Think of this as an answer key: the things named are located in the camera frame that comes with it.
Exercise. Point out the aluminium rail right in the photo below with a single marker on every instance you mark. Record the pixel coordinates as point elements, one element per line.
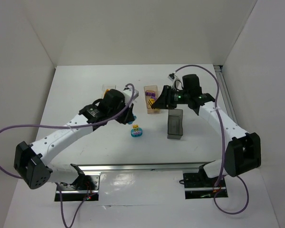
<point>225,93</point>

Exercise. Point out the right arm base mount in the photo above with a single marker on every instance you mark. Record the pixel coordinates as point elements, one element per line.
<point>198,187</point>

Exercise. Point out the smoky grey container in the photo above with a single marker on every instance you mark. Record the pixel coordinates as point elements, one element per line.
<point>175,128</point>

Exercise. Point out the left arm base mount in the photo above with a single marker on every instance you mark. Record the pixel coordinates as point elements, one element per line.
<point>89,189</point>

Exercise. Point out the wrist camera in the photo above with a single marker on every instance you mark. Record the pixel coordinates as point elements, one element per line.
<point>175,80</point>
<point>129,95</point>

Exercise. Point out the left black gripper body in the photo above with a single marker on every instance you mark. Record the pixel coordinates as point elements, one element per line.
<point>127,116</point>

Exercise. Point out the orange transparent container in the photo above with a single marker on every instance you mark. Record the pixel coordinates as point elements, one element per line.
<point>155,89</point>

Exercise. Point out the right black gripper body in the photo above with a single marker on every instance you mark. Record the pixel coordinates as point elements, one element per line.
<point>166,97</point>

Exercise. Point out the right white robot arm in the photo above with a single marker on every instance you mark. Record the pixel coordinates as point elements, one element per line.
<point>241,149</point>

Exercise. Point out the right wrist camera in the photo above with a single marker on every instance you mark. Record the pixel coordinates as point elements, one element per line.
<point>175,80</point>

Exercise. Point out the teal frog oval lego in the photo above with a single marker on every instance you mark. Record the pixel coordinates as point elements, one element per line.
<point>136,133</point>

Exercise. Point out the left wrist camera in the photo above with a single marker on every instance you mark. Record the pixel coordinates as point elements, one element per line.
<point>129,95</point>

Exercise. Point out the clear plastic container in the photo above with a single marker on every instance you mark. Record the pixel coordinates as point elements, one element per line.
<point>107,86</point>

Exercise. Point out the yellow smiley face lego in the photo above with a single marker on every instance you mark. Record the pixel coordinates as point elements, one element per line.
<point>135,127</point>

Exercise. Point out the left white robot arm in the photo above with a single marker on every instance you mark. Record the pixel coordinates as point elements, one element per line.
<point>33,161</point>

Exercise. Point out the purple curved lego brick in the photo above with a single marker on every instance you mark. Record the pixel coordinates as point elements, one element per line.
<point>150,93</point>

